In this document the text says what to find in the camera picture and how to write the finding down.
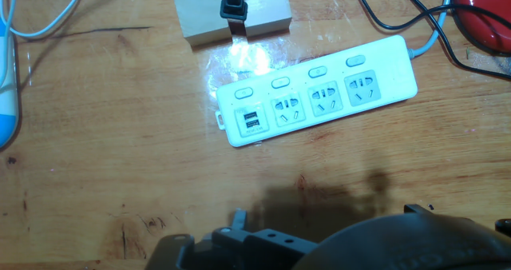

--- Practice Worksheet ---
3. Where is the blue white desk lamp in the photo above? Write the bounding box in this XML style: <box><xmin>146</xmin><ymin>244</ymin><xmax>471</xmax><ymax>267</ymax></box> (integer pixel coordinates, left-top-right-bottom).
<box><xmin>0</xmin><ymin>22</ymin><xmax>20</xmax><ymax>149</ymax></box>

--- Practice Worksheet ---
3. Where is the thin black cable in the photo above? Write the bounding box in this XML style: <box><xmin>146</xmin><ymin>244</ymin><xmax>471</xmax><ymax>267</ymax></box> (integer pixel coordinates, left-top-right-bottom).
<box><xmin>398</xmin><ymin>0</ymin><xmax>511</xmax><ymax>81</ymax></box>

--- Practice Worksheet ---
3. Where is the red desk lamp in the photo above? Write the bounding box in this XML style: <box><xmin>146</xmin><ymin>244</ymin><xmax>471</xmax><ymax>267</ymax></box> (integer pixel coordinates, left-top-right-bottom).
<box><xmin>453</xmin><ymin>0</ymin><xmax>511</xmax><ymax>58</ymax></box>

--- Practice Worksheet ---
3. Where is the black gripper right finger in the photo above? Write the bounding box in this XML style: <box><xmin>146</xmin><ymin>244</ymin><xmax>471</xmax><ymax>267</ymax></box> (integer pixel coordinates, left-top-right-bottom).
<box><xmin>494</xmin><ymin>217</ymin><xmax>511</xmax><ymax>238</ymax></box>

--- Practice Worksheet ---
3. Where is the black lamp power plug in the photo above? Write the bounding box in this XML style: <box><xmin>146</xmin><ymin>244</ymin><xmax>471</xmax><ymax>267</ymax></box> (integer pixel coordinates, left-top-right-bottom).
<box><xmin>220</xmin><ymin>0</ymin><xmax>249</xmax><ymax>22</ymax></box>

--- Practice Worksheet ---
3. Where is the white power strip cable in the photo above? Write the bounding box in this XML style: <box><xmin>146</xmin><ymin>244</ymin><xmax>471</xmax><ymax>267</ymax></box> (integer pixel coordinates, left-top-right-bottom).
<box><xmin>406</xmin><ymin>0</ymin><xmax>454</xmax><ymax>59</ymax></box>

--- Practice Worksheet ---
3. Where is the white lamp cable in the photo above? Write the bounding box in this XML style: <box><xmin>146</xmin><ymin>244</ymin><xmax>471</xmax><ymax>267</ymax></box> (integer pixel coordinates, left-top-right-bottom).
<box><xmin>0</xmin><ymin>0</ymin><xmax>87</xmax><ymax>38</ymax></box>

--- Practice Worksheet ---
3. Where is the light wooden block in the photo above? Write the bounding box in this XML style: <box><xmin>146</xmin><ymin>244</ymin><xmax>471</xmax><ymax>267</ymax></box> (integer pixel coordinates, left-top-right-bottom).
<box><xmin>243</xmin><ymin>0</ymin><xmax>293</xmax><ymax>38</ymax></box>
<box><xmin>172</xmin><ymin>0</ymin><xmax>233</xmax><ymax>47</ymax></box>

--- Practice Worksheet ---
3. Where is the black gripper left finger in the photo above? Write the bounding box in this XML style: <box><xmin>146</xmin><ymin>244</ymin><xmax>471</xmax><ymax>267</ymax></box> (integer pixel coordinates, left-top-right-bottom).
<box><xmin>144</xmin><ymin>208</ymin><xmax>320</xmax><ymax>270</ymax></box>

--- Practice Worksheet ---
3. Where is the white power strip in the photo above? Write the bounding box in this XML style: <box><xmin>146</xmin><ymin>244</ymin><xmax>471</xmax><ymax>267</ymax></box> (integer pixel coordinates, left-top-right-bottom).
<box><xmin>214</xmin><ymin>34</ymin><xmax>419</xmax><ymax>148</ymax></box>

